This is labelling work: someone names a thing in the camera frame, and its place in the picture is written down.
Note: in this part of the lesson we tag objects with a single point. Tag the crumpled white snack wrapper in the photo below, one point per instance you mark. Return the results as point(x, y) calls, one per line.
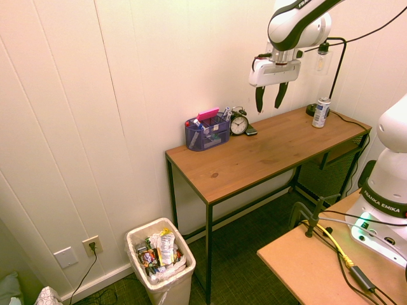
point(165, 244)

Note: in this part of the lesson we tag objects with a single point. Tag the white drink can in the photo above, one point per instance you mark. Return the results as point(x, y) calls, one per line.
point(320, 112)

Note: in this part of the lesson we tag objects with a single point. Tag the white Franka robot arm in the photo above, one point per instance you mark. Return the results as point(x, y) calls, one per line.
point(392, 165)

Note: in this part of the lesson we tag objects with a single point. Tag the white blank wall plate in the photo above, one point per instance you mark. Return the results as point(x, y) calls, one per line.
point(65, 257)

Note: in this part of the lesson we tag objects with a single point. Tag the white wall outlet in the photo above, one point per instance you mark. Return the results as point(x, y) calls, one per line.
point(92, 245)

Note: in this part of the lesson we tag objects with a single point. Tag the blue mesh desk organizer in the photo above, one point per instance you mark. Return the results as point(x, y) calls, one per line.
point(203, 133)

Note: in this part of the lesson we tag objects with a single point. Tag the white marker pen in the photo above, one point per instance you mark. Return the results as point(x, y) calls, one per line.
point(226, 111)

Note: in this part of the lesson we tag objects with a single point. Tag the white plastic trash bin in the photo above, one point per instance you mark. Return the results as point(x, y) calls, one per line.
point(162, 260)

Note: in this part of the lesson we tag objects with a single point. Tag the black metal clamp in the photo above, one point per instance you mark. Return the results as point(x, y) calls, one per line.
point(310, 213)

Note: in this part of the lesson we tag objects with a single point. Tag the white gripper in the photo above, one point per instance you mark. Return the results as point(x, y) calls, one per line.
point(275, 70)

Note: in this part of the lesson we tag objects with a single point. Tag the white patterned tissue box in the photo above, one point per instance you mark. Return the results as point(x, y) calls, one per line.
point(48, 296)

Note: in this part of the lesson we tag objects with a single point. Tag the wooden desk with black frame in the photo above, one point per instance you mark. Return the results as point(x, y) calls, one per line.
point(260, 149)

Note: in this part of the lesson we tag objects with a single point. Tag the light wooden robot table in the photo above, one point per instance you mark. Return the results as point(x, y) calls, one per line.
point(321, 263)

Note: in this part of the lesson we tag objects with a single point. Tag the black mobile phone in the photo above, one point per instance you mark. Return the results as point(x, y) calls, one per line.
point(251, 130)

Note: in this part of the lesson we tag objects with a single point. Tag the pink sticky note pad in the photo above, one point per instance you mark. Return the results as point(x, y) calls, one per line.
point(208, 113)

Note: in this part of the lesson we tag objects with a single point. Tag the black twin-bell alarm clock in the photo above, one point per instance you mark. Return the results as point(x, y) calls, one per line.
point(238, 123)

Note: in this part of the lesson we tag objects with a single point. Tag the black desk lamp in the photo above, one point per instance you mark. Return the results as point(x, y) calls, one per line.
point(330, 60)

